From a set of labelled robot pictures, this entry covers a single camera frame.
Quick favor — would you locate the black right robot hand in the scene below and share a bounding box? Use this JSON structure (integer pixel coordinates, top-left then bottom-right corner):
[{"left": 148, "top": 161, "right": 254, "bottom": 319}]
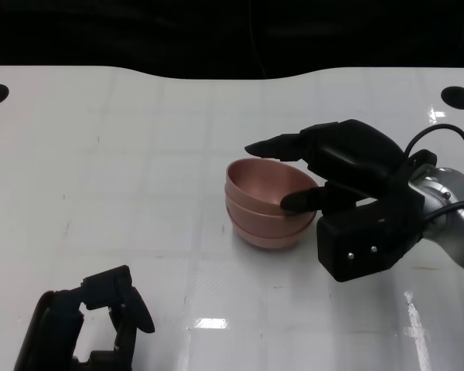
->
[{"left": 244, "top": 118, "right": 408, "bottom": 213}]

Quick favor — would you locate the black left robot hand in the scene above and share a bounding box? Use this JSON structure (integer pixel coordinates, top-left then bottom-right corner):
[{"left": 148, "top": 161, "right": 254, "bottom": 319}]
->
[{"left": 13, "top": 264, "right": 156, "bottom": 371}]

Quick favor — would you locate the pink bowl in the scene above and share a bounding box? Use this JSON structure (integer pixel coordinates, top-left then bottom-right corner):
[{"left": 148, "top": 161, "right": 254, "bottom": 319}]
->
[
  {"left": 226, "top": 157, "right": 318, "bottom": 220},
  {"left": 227, "top": 206, "right": 317, "bottom": 251},
  {"left": 223, "top": 183, "right": 317, "bottom": 230}
]

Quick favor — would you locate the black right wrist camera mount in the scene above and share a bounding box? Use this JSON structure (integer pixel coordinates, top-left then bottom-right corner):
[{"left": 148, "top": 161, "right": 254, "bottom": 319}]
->
[{"left": 316, "top": 150, "right": 438, "bottom": 283}]

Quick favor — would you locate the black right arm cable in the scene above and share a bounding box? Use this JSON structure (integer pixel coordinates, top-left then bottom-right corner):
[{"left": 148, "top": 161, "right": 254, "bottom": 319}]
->
[{"left": 404, "top": 123, "right": 464, "bottom": 223}]

